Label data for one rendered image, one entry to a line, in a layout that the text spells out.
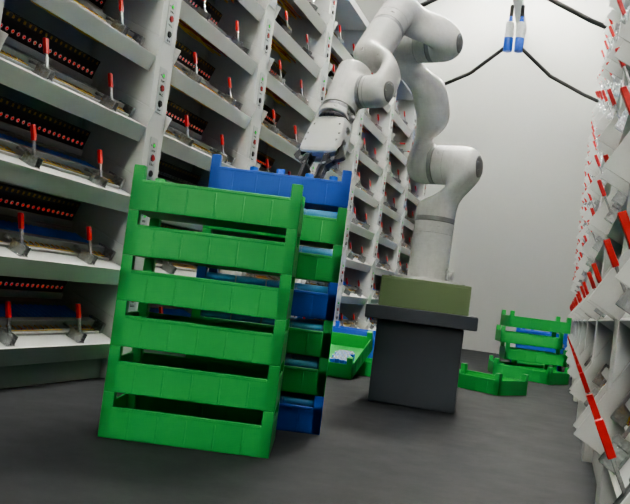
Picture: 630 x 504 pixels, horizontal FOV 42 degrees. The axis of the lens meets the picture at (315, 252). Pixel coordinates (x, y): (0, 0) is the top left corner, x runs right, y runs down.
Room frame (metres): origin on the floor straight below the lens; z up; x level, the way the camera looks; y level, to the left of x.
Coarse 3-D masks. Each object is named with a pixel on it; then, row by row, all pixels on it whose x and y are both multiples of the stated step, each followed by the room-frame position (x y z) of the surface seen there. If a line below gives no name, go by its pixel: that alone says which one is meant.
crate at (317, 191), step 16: (224, 176) 1.73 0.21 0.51; (240, 176) 1.73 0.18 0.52; (256, 176) 1.73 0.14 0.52; (272, 176) 1.73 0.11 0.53; (288, 176) 1.73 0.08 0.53; (256, 192) 1.73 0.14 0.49; (272, 192) 1.73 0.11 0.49; (288, 192) 1.73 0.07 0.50; (304, 192) 1.73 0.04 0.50; (320, 192) 1.73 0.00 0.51; (336, 192) 1.72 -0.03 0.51; (320, 208) 1.80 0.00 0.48; (336, 208) 1.76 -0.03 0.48
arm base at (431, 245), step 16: (416, 224) 2.46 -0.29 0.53; (432, 224) 2.42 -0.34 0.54; (448, 224) 2.43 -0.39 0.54; (416, 240) 2.45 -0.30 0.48; (432, 240) 2.42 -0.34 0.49; (448, 240) 2.44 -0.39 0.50; (416, 256) 2.44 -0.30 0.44; (432, 256) 2.42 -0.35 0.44; (448, 256) 2.45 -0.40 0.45; (416, 272) 2.43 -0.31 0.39; (432, 272) 2.42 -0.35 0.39; (448, 272) 2.45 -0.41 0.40
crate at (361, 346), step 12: (336, 336) 3.21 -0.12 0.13; (348, 336) 3.19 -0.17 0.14; (360, 336) 3.18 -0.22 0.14; (372, 336) 3.16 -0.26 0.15; (336, 348) 3.18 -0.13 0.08; (348, 348) 3.18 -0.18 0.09; (360, 348) 3.19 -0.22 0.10; (348, 360) 2.89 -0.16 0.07; (360, 360) 3.01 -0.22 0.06; (336, 372) 2.92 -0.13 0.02; (348, 372) 2.90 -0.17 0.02
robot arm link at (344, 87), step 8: (344, 64) 1.92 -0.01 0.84; (352, 64) 1.91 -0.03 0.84; (360, 64) 1.92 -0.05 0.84; (336, 72) 1.93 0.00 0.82; (344, 72) 1.91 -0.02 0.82; (352, 72) 1.90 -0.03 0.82; (360, 72) 1.91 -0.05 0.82; (368, 72) 1.93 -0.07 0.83; (336, 80) 1.91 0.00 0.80; (344, 80) 1.90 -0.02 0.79; (352, 80) 1.89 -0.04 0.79; (336, 88) 1.89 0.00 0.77; (344, 88) 1.88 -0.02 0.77; (352, 88) 1.88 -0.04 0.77; (328, 96) 1.89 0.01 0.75; (336, 96) 1.88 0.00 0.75; (344, 96) 1.88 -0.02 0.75; (352, 96) 1.88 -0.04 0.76; (352, 104) 1.88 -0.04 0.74; (360, 104) 1.89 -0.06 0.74
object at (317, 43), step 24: (312, 0) 3.52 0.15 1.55; (336, 0) 3.58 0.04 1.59; (288, 24) 3.55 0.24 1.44; (312, 24) 3.52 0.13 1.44; (312, 48) 3.51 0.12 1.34; (288, 72) 3.54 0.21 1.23; (312, 96) 3.50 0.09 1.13; (288, 120) 3.53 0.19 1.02; (312, 120) 3.50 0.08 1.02; (288, 168) 3.52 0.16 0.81
